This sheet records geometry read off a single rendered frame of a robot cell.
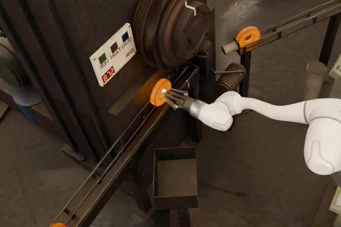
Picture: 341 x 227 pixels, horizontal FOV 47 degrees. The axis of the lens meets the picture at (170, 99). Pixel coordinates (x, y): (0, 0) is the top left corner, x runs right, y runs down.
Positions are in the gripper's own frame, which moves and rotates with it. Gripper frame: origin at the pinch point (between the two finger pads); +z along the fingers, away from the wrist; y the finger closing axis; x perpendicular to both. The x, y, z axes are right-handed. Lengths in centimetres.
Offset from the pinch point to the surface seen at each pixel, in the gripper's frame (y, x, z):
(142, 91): -6.8, 2.1, 6.9
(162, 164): -27.7, -20.1, -18.6
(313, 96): 79, -49, -64
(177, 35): 8.0, 37.0, -7.8
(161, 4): 10, 50, 1
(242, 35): 65, -6, -15
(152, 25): 2.4, 43.3, 1.4
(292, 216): 9, -78, -85
